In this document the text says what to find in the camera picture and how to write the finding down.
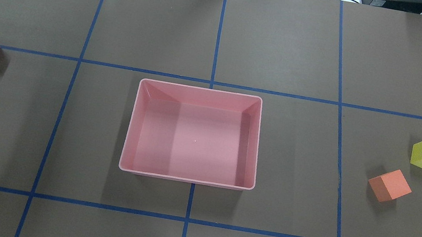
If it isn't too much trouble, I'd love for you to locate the orange foam block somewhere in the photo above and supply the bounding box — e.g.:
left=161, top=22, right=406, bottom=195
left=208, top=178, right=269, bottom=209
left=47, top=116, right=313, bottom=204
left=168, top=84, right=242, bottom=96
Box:
left=368, top=169, right=412, bottom=202

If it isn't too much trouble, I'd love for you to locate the pink plastic bin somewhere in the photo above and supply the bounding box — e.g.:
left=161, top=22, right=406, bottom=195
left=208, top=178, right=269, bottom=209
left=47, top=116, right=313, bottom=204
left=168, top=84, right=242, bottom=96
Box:
left=118, top=78, right=263, bottom=191

